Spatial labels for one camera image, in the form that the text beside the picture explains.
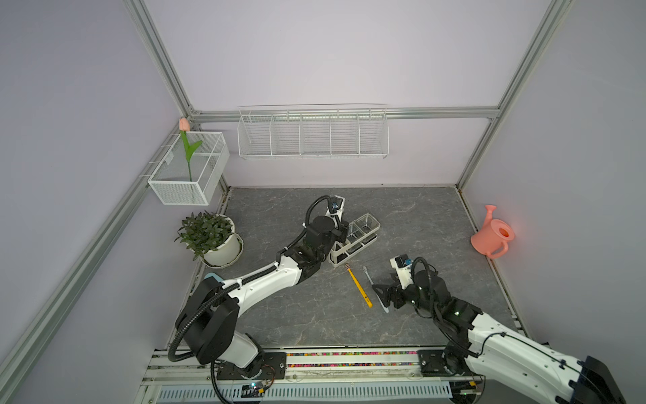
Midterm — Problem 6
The yellow toothbrush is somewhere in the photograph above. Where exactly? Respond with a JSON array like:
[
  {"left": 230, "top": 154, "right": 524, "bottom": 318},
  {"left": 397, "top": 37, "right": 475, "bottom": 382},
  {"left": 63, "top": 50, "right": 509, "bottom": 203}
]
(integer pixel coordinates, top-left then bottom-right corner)
[{"left": 346, "top": 266, "right": 373, "bottom": 308}]

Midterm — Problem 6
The pink artificial tulip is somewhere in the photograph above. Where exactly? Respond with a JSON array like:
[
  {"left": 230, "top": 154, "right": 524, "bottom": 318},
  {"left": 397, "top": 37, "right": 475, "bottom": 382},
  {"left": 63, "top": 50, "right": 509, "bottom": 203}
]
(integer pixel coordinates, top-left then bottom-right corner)
[{"left": 178, "top": 118, "right": 203, "bottom": 181}]

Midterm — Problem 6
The white toothbrush holder caddy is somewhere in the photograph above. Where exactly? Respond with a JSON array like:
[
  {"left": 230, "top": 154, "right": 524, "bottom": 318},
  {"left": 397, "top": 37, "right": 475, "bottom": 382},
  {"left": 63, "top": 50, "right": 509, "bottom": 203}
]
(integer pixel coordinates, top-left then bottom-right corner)
[{"left": 327, "top": 213, "right": 381, "bottom": 268}]

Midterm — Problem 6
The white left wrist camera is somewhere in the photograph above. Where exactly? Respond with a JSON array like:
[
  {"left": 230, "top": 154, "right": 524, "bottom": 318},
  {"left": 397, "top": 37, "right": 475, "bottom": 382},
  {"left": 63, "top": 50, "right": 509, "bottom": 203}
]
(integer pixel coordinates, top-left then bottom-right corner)
[{"left": 326, "top": 195, "right": 345, "bottom": 223}]

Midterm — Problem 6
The white vented cable duct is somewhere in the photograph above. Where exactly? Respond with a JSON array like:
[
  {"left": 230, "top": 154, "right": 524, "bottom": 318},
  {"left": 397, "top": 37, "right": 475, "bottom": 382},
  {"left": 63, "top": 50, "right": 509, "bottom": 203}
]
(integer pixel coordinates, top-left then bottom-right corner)
[{"left": 153, "top": 380, "right": 454, "bottom": 404}]

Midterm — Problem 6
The teal thin toothbrush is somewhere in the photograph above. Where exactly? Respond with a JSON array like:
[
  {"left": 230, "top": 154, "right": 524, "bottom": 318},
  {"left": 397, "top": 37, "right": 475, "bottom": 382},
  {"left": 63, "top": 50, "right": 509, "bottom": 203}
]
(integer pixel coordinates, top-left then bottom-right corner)
[{"left": 363, "top": 266, "right": 390, "bottom": 314}]

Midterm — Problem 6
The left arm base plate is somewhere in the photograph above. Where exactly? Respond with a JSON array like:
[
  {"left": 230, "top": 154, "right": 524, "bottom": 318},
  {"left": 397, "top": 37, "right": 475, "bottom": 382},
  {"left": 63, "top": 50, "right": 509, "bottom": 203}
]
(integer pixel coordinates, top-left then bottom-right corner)
[{"left": 215, "top": 351, "right": 287, "bottom": 380}]

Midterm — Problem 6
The white mesh basket small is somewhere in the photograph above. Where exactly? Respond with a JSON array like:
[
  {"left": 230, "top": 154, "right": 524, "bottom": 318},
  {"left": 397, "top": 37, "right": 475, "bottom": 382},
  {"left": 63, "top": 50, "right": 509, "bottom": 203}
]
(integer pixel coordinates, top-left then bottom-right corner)
[{"left": 148, "top": 131, "right": 230, "bottom": 206}]

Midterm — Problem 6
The teal garden trowel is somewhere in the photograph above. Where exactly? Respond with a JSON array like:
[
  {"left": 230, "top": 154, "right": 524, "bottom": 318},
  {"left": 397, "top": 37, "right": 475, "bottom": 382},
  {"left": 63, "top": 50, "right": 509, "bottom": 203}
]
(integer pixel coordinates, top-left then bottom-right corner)
[{"left": 205, "top": 273, "right": 224, "bottom": 283}]

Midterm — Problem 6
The white wire basket long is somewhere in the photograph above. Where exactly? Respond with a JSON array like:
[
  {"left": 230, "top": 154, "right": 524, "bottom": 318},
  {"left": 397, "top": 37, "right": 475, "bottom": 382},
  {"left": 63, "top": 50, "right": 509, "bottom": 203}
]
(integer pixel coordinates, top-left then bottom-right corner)
[{"left": 237, "top": 107, "right": 390, "bottom": 160}]

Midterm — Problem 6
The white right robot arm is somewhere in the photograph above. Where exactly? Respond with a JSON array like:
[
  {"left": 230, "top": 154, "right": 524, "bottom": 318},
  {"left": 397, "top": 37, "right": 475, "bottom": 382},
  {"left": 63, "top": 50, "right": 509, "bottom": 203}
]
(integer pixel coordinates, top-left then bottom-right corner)
[{"left": 373, "top": 268, "right": 626, "bottom": 403}]

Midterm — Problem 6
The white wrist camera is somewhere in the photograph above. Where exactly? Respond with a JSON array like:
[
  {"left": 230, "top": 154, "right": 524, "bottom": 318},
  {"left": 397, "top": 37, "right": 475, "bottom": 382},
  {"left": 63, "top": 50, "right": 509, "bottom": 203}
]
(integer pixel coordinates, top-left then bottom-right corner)
[
  {"left": 326, "top": 195, "right": 345, "bottom": 223},
  {"left": 390, "top": 254, "right": 414, "bottom": 290}
]

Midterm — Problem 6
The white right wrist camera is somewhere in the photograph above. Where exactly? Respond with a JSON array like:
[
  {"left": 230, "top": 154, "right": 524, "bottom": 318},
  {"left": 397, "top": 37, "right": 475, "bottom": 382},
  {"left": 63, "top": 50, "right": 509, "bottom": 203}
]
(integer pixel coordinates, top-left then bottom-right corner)
[{"left": 390, "top": 254, "right": 414, "bottom": 290}]

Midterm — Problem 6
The pink watering can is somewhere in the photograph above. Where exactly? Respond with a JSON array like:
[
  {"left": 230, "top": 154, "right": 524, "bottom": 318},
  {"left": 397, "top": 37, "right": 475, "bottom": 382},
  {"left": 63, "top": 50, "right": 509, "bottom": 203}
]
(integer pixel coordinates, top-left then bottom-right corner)
[{"left": 470, "top": 205, "right": 516, "bottom": 260}]

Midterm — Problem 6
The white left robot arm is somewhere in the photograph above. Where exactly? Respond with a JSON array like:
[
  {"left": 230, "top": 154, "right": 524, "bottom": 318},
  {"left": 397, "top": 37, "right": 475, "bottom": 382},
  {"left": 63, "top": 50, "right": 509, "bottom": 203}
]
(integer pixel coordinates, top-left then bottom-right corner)
[{"left": 168, "top": 215, "right": 349, "bottom": 372}]

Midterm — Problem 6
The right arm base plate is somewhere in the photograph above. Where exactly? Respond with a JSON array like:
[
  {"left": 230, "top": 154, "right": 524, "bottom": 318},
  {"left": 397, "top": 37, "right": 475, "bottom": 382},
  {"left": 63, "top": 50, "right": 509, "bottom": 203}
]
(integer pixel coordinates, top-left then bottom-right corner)
[{"left": 417, "top": 345, "right": 486, "bottom": 381}]

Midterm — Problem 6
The potted green plant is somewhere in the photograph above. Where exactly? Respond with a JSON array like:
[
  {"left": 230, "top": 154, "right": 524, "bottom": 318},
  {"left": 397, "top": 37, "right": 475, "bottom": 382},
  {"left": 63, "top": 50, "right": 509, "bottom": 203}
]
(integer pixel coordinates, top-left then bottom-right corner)
[{"left": 176, "top": 211, "right": 244, "bottom": 269}]

